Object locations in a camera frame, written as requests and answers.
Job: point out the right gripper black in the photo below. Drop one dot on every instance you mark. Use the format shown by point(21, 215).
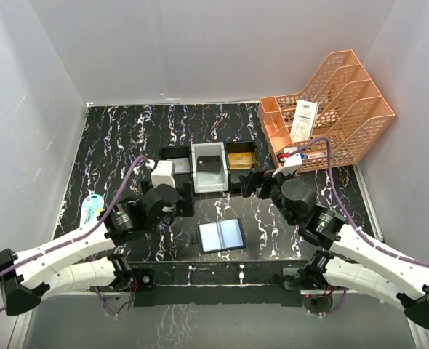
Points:
point(249, 182)

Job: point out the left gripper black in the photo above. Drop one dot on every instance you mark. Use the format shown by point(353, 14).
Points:
point(187, 200)

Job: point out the black card holder wallet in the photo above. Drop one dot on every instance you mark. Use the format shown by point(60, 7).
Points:
point(219, 236)

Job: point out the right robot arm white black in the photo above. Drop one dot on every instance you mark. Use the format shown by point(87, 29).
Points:
point(347, 256)

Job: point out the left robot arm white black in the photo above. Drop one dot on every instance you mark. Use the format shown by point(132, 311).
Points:
point(28, 277)

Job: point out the silver credit card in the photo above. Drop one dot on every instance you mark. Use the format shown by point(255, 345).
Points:
point(182, 165)

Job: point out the black credit card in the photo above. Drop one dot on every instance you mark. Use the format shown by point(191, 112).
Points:
point(210, 164)

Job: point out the black right bin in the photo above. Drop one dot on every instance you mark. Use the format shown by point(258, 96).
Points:
point(234, 174)

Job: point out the black bin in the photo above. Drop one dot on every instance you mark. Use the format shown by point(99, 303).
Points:
point(180, 156)
point(234, 174)

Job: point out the white middle bin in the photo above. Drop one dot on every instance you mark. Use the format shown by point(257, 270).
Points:
point(206, 182)

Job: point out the black left bin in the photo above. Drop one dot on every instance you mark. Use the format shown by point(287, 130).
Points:
point(180, 156)

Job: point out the blue white packaged item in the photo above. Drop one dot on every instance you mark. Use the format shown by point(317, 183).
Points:
point(91, 208)

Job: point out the small label box in organizer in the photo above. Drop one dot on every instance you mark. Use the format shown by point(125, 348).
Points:
point(314, 155)

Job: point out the white paper receipt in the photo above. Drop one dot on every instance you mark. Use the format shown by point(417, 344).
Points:
point(303, 121)

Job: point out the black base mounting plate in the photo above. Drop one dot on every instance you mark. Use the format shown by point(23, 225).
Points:
point(229, 283)

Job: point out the orange plastic desk organizer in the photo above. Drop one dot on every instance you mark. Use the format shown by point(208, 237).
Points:
point(352, 113)

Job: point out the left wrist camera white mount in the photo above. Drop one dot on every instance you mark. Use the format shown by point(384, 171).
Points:
point(162, 172)

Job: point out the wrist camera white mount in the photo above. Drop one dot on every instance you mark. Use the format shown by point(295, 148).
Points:
point(162, 172)
point(289, 161)

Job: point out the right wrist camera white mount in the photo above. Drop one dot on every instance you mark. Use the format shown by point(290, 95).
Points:
point(289, 161)

